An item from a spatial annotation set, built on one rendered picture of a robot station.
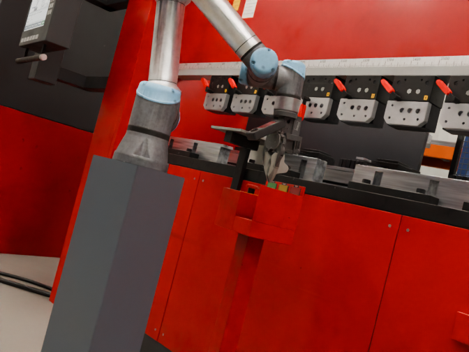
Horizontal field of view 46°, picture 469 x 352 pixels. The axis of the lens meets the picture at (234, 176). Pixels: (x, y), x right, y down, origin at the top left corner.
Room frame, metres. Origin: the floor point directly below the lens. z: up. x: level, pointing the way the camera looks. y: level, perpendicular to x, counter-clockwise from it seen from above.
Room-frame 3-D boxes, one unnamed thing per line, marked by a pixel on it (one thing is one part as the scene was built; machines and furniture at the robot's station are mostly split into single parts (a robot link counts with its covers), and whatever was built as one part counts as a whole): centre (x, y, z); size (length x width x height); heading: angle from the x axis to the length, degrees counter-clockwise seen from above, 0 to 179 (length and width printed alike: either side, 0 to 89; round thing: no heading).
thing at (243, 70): (1.64, 0.01, 1.13); 0.11 x 0.11 x 0.08; 3
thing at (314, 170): (2.20, -0.17, 0.92); 0.39 x 0.06 x 0.10; 41
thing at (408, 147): (2.75, -0.37, 1.12); 1.13 x 0.02 x 0.44; 41
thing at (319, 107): (2.11, -0.25, 1.20); 0.15 x 0.09 x 0.17; 41
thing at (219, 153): (2.66, 0.22, 0.92); 0.50 x 0.06 x 0.10; 41
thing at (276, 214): (1.72, -0.10, 0.75); 0.20 x 0.16 x 0.18; 32
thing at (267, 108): (2.26, -0.12, 1.20); 0.15 x 0.09 x 0.17; 41
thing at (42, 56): (2.83, 1.15, 1.20); 0.45 x 0.03 x 0.08; 37
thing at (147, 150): (1.51, 0.25, 0.82); 0.15 x 0.15 x 0.10
